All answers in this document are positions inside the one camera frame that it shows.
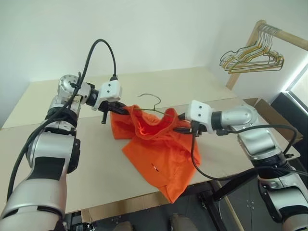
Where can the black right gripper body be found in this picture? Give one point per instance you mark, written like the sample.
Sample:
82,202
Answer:
196,128

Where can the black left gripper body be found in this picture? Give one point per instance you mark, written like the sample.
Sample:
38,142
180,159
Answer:
108,107

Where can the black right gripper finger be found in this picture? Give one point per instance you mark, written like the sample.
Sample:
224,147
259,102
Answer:
182,117
184,131

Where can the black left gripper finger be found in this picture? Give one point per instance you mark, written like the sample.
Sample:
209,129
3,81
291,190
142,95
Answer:
122,106
120,111

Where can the orange t-shirt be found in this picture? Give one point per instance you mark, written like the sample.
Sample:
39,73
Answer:
158,156

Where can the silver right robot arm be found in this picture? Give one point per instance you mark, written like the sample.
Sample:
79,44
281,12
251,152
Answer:
252,142

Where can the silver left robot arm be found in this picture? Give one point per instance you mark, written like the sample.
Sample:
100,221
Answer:
53,149

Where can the wooden clothes rack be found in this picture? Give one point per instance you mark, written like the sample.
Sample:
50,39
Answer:
234,80

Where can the open cardboard box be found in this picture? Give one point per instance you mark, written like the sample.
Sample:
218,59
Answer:
264,106

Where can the brown rounded shape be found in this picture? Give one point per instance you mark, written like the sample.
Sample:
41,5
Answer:
122,226
181,222

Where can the thin wooden stick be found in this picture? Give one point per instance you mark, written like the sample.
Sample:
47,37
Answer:
235,216

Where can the black flat panel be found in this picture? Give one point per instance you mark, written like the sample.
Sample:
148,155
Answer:
298,108

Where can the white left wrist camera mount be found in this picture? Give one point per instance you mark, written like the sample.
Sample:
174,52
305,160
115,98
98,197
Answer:
109,90

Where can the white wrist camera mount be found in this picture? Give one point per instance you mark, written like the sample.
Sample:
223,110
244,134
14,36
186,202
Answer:
199,111
109,90

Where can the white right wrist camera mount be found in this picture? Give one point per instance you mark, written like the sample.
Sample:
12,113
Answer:
199,111

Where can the black metal table frame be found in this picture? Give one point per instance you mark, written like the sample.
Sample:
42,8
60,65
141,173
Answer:
231,186

